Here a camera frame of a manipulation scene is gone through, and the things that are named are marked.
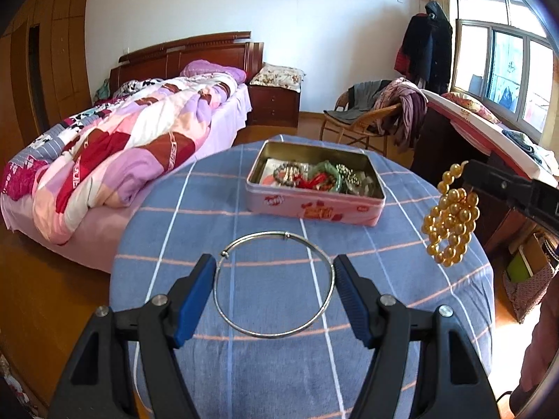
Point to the pink metal tin box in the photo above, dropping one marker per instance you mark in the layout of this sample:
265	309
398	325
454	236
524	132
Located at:
314	209

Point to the pink folded bedding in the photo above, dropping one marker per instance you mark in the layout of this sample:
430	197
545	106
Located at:
480	135

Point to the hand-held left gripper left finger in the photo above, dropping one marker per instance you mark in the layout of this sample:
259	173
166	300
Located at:
196	297

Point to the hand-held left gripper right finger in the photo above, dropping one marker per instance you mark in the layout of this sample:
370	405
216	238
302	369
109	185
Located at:
349	301

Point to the dark wooden desk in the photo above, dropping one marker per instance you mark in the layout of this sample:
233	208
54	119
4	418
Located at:
436	148

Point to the grey garment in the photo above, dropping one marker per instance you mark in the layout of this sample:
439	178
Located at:
362	98

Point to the white paper card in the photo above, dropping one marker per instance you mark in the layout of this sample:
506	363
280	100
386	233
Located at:
270	168

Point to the pink floral pillow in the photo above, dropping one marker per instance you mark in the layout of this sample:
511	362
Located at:
469	107

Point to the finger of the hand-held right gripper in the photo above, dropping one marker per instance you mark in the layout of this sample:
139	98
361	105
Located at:
498	183

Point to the round table with blue cloth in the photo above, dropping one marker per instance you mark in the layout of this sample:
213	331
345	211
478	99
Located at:
284	379

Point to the hanging dark coats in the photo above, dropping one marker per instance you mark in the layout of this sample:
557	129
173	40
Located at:
428	48

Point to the pink patchwork quilt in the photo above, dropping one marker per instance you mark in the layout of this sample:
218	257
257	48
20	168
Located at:
131	148

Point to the teal bag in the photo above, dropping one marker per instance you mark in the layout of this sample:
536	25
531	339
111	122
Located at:
102	89

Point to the white floral cushion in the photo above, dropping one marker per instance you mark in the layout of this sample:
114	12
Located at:
277	76

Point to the person's right forearm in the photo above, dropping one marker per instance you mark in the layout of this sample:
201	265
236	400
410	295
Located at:
541	349

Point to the wicker chair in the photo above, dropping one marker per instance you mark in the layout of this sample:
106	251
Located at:
349	126

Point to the purple pillow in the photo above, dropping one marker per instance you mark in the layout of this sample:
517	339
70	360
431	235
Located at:
209	70

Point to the wooden nightstand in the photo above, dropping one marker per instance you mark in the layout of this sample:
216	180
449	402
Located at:
273	107

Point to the window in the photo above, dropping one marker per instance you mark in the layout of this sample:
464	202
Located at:
506	65

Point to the wooden wardrobe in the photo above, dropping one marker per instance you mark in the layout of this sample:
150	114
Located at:
56	52

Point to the purple garments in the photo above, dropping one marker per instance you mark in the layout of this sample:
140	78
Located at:
410	109

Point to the woven storage bag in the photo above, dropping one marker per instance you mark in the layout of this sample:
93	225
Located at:
528	292

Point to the folded clothes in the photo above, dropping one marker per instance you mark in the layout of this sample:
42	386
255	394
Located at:
524	144

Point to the wooden bed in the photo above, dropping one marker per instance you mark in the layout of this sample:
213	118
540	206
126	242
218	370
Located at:
183	52

